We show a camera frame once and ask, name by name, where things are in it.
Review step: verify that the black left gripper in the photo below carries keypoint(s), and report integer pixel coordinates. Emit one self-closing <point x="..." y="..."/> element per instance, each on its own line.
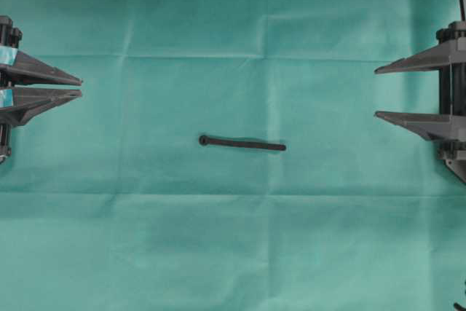
<point x="20" y="104"/>

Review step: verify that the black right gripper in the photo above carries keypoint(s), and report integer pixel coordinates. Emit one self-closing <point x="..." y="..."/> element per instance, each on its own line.
<point x="436" y="127"/>

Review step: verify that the green drape cloth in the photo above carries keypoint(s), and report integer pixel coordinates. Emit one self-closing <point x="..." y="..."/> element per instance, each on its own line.
<point x="224" y="155"/>

